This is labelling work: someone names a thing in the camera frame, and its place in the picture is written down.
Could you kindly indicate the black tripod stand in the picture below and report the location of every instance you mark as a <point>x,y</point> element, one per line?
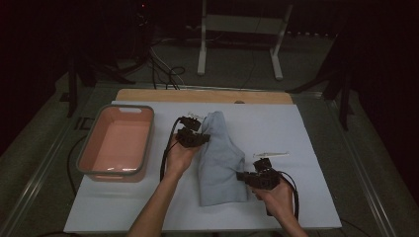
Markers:
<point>72,89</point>
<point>344,98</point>

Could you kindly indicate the white table mat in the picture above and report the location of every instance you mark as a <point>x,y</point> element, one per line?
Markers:
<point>290,125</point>

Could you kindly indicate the person's right hand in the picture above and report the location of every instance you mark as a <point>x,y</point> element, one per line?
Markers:
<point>278,200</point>

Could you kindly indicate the person's left hand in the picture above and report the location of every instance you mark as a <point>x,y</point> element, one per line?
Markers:
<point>179,161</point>

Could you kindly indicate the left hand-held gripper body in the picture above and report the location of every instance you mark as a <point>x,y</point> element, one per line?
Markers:
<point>188,136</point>

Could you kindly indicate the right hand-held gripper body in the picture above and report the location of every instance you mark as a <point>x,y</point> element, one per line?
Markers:
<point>263,179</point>

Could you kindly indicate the pink plastic basket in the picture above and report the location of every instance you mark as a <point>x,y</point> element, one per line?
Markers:
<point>117,144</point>

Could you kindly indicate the light blue sleeveless vest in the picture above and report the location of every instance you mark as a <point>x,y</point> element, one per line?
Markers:
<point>219,164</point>

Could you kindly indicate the white metal stand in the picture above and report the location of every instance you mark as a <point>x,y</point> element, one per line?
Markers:
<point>243,24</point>

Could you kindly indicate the small black floor frame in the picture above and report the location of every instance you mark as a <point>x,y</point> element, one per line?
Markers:
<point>86,123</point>

